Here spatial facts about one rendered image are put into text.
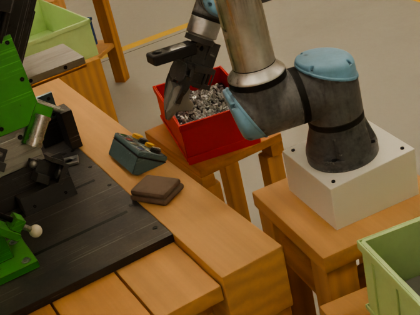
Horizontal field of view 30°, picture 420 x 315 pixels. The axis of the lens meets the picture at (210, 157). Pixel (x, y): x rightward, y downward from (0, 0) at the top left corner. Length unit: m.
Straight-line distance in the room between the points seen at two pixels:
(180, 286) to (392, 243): 0.41
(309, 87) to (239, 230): 0.32
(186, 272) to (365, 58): 3.14
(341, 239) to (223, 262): 0.25
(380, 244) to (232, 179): 1.10
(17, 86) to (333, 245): 0.81
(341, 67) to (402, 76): 2.74
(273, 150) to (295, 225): 0.51
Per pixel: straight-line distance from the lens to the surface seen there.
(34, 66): 2.06
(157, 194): 1.72
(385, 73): 4.32
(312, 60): 1.55
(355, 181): 1.60
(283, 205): 1.73
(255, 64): 1.49
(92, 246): 1.67
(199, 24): 1.84
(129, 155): 1.90
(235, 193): 2.48
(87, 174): 1.95
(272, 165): 2.16
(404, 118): 3.84
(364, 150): 1.61
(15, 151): 1.89
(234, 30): 1.47
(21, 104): 1.87
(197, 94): 2.25
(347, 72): 1.54
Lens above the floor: 1.78
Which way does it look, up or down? 28 degrees down
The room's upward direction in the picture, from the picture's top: 13 degrees counter-clockwise
